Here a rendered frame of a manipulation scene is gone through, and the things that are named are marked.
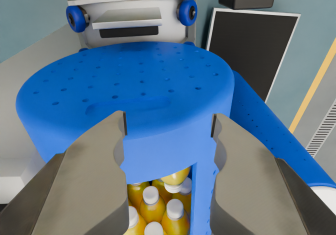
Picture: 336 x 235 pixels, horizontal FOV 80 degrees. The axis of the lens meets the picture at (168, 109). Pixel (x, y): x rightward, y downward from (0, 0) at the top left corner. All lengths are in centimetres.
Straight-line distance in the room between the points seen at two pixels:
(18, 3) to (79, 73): 128
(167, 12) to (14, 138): 39
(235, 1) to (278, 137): 60
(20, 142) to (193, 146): 36
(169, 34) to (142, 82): 21
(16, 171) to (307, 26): 169
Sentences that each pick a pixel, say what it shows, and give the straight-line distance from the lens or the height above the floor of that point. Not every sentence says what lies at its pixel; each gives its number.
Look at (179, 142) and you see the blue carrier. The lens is 19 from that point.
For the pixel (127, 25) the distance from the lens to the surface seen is 32.
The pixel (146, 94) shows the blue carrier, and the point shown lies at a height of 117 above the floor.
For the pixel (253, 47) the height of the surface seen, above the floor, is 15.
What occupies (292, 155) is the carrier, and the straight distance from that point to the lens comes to 83.
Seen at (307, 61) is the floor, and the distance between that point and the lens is 185.
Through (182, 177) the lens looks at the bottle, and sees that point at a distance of 38.
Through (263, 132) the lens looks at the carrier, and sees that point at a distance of 89.
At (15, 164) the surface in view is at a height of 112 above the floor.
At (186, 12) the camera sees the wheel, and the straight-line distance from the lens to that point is 39.
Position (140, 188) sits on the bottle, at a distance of 59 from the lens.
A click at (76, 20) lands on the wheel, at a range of 41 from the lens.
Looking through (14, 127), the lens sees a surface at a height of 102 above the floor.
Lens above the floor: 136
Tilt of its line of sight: 56 degrees down
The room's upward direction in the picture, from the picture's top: 173 degrees clockwise
